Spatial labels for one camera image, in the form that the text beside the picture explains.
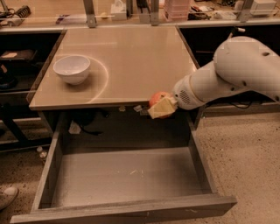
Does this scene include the small plastic bottle on floor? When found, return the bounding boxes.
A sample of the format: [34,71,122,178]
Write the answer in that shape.
[37,146,47,163]

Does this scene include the white tissue box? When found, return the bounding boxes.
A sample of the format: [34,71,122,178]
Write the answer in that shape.
[110,0,127,21]

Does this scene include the pink stacked trays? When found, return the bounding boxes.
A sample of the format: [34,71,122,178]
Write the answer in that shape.
[164,0,191,21]

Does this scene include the white box on shelf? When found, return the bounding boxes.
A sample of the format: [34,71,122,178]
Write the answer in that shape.
[250,0,277,16]

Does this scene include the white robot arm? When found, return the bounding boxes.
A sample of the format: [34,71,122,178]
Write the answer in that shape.
[148,36,280,119]

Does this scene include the red apple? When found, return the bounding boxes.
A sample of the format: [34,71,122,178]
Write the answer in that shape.
[148,92,174,119]

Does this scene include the black coiled spring tool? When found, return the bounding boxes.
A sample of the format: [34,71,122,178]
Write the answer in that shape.
[15,5,31,18]

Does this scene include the white shoe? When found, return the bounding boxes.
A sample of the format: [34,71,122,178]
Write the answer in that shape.
[0,186,19,211]

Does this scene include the white ceramic bowl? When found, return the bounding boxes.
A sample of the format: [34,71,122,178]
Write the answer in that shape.
[53,55,91,85]

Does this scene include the grey open top drawer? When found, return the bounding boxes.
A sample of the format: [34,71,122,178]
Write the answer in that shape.
[10,111,236,224]

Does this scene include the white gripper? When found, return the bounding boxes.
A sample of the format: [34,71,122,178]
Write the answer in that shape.
[148,75,203,119]

